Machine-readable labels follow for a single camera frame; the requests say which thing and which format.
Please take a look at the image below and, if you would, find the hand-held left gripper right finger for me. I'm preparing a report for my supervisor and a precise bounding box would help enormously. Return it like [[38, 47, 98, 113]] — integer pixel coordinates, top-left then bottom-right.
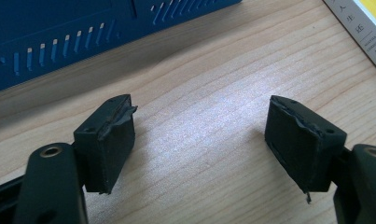
[[264, 94, 348, 204]]

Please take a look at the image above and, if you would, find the white and yellow book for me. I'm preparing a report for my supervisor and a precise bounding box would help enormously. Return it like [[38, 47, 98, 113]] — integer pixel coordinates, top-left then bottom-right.
[[322, 0, 376, 77]]

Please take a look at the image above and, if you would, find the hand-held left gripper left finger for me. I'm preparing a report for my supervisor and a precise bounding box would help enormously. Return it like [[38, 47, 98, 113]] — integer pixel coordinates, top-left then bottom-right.
[[73, 93, 139, 195]]

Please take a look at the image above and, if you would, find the blue slotted plastic crate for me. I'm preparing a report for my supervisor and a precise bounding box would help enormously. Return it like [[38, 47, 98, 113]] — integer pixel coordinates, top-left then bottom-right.
[[0, 0, 244, 95]]

